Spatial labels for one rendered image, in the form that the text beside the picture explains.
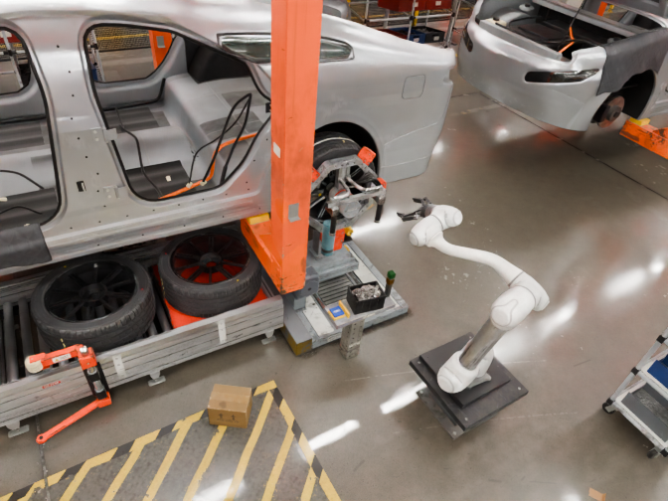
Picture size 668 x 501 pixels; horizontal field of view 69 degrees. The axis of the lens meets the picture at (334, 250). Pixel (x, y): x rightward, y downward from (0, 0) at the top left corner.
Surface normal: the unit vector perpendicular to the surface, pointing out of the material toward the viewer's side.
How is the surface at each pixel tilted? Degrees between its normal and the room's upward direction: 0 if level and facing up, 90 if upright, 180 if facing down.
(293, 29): 90
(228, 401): 0
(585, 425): 0
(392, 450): 0
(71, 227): 92
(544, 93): 89
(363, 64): 75
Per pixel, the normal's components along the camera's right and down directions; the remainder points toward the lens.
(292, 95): 0.48, 0.60
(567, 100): -0.26, 0.62
